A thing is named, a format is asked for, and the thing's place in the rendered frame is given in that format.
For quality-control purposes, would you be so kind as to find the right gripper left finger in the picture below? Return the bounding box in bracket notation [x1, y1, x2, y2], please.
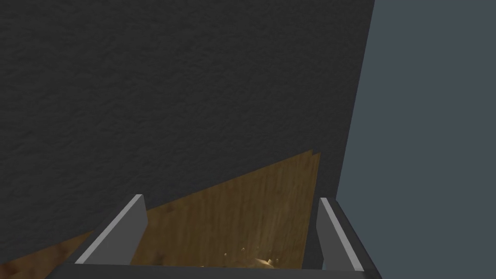
[74, 194, 149, 266]

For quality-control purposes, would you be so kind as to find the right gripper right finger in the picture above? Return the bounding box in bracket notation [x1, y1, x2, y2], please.
[315, 197, 381, 272]

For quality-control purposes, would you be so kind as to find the blue-grey door leaf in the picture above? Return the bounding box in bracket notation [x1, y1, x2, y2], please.
[335, 0, 496, 279]

